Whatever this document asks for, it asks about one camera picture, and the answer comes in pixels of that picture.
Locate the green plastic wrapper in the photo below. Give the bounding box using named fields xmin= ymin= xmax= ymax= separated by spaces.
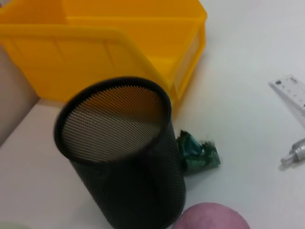
xmin=176 ymin=130 xmax=221 ymax=176

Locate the yellow plastic bin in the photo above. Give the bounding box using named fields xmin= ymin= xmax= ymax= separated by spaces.
xmin=0 ymin=0 xmax=208 ymax=105

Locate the transparent plastic ruler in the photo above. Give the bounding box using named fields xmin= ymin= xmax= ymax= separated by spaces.
xmin=268 ymin=73 xmax=305 ymax=125

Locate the black mesh pen holder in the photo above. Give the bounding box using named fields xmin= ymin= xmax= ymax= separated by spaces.
xmin=53 ymin=76 xmax=186 ymax=229

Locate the silver pen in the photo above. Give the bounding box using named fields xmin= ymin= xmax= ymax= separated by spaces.
xmin=280 ymin=138 xmax=305 ymax=167

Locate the pink peach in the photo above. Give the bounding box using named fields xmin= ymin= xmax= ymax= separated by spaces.
xmin=175 ymin=202 xmax=251 ymax=229

